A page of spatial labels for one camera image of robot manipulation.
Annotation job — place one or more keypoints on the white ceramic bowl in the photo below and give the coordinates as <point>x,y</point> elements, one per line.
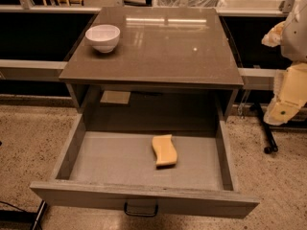
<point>103,38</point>

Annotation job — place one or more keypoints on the grey cabinet with counter top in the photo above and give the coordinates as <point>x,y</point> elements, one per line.
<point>172,70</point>

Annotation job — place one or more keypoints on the black drawer handle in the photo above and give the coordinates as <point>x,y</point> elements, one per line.
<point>143,211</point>

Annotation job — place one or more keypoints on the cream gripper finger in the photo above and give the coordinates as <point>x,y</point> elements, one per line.
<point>273,37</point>

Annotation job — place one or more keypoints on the open grey top drawer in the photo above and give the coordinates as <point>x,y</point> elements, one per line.
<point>106,169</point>

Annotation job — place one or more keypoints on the yellow sponge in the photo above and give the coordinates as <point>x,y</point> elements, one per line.
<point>166,154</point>

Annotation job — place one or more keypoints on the black stand leg with wheels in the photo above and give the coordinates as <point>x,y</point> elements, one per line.
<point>272,146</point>

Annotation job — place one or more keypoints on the grey metal railing frame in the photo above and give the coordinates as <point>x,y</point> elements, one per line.
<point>48,70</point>

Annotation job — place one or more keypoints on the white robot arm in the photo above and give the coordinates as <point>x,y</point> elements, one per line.
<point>289,86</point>

